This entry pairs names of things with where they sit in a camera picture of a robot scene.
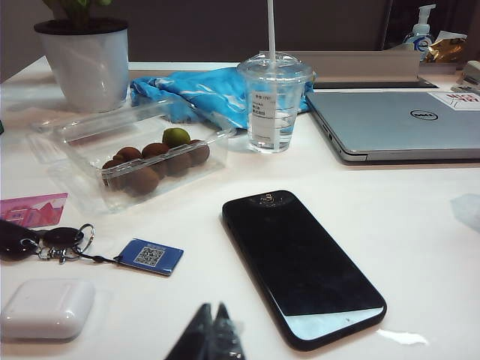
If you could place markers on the white earbuds case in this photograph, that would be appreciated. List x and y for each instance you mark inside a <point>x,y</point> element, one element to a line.
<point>47,309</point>

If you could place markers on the gold snack bag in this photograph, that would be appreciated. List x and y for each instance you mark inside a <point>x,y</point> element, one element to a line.
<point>446,47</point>

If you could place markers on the brown kiwi fruit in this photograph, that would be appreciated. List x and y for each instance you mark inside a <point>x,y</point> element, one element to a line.
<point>155,150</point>
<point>110,168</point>
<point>199,152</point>
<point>128,153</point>
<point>142,182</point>
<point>180,162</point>

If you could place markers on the green kiwi fruit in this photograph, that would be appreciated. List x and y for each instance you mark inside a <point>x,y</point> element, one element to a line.
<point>175,137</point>

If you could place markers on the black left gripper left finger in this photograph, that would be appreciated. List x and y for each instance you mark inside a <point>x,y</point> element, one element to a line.
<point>195,337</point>

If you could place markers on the clear plastic fruit box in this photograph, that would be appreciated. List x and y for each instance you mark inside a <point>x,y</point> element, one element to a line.
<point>123,150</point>

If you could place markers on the black car key fob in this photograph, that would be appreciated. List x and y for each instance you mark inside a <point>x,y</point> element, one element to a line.
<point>15,240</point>

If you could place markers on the silver Dell laptop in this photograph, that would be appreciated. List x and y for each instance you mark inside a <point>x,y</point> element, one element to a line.
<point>393,123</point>

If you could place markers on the brown desk divider panel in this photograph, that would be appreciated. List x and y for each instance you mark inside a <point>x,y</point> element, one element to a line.
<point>187,30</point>

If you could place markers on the white plant pot black rim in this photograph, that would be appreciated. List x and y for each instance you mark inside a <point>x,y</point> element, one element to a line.
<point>88,67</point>

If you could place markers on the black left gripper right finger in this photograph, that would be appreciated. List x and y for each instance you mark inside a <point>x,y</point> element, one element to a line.
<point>227,339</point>

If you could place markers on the pink card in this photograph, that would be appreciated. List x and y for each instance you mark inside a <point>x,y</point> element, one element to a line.
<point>30,210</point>

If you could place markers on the clear plastic cup with lid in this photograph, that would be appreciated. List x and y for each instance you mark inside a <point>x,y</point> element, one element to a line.
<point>273,108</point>

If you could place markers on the green leafy plant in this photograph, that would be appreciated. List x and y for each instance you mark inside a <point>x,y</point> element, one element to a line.
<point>80,11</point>

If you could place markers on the black smartphone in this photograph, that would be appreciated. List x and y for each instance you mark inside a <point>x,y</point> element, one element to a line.
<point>300,262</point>

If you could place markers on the grey stapler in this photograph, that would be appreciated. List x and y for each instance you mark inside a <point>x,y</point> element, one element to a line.
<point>470,75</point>

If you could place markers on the blue QR code tag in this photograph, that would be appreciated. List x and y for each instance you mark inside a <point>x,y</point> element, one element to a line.
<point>152,257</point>

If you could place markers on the hand sanitizer pump bottle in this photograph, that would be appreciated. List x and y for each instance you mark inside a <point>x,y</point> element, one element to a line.
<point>422,41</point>

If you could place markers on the small black oval fob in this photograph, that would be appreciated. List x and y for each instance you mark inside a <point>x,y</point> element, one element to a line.
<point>62,236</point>

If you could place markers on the white drinking straw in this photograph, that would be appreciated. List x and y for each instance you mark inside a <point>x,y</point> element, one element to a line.
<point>272,26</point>

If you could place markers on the blue snack bag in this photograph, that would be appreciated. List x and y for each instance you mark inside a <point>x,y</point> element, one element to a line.
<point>202,93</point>

